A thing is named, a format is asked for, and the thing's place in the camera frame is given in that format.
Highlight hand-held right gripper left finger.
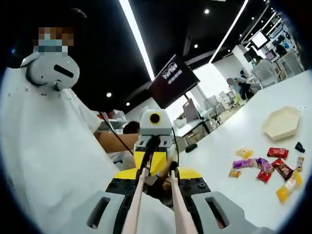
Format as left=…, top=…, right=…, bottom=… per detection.
left=82, top=167, right=142, bottom=234

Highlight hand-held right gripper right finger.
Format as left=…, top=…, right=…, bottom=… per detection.
left=175, top=167, right=270, bottom=234

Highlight long purple snack packet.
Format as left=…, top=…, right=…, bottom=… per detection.
left=232, top=158, right=256, bottom=169

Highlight small yellow snack packet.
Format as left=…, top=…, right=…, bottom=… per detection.
left=235, top=147, right=254, bottom=158

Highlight small red snack packet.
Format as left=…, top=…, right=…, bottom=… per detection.
left=255, top=170, right=273, bottom=183

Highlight short purple snack packet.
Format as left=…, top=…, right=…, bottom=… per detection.
left=254, top=157, right=274, bottom=173

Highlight long red snack bar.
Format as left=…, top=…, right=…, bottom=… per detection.
left=267, top=147, right=290, bottom=158
left=271, top=157, right=294, bottom=181

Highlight large yellow snack packet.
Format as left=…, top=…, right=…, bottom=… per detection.
left=276, top=170, right=303, bottom=203

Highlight small brown candy packet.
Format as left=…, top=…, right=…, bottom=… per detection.
left=296, top=156, right=305, bottom=173

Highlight beige hexagonal container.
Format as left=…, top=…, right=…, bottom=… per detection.
left=262, top=105, right=303, bottom=142

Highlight grey monitor on stand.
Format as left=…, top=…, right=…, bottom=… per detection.
left=181, top=98, right=200, bottom=122

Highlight large black display screen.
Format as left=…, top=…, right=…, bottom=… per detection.
left=147, top=54, right=201, bottom=110

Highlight straight ceiling light strip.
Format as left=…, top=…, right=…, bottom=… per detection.
left=118, top=0, right=156, bottom=81

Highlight curved ceiling light strip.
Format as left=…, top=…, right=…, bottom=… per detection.
left=209, top=0, right=250, bottom=64

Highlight round ceiling spotlights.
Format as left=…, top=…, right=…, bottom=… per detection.
left=106, top=8, right=210, bottom=107

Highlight white chest-worn device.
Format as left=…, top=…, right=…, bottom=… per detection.
left=20, top=51, right=81, bottom=92

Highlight bright hanging monitor screen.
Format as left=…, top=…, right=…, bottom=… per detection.
left=250, top=32, right=268, bottom=49

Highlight person's head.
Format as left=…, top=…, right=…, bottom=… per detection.
left=30, top=7, right=89, bottom=34

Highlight black cable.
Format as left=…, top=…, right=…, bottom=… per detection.
left=98, top=111, right=135, bottom=156

